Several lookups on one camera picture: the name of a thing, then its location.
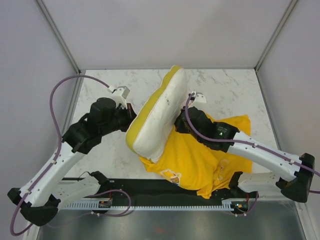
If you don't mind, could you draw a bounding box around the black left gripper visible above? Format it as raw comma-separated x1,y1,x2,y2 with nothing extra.
100,103,145,136

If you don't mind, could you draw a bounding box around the white pillow yellow piping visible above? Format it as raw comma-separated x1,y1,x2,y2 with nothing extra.
125,65,188,163

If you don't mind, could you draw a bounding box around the yellow pillowcase with logo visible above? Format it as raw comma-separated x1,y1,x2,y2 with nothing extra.
140,127,253,199

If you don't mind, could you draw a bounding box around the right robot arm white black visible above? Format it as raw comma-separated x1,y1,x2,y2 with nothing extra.
174,107,315,203

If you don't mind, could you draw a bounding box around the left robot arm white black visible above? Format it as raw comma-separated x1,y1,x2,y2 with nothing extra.
7,97,137,227

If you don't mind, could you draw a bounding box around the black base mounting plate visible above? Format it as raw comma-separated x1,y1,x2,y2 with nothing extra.
62,177,260,207

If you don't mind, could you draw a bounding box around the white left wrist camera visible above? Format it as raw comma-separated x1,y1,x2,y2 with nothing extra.
108,86,130,108

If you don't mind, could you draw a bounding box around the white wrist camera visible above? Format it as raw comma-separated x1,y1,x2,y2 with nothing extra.
108,86,130,108
189,91,207,104

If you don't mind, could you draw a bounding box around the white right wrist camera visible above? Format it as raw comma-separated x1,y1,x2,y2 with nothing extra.
189,91,207,104

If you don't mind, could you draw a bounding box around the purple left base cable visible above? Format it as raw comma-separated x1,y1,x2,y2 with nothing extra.
89,189,135,218

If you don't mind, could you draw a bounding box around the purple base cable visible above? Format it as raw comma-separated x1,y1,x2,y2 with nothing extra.
231,192,261,218
89,189,135,218

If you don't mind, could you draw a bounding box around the white slotted cable duct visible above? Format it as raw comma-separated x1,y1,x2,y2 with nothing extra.
63,198,245,211

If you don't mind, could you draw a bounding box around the aluminium front frame rail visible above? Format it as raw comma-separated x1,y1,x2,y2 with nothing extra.
258,194,291,201

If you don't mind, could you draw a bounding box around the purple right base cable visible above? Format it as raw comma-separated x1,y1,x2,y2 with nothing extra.
231,192,261,218

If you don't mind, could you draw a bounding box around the left aluminium corner post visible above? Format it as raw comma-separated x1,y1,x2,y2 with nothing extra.
34,0,81,75

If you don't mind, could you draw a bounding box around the aluminium corner post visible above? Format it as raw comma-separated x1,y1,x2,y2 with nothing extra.
254,0,300,73
34,0,81,75

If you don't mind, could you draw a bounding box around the right aluminium corner post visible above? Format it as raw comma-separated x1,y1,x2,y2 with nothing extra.
254,0,300,73

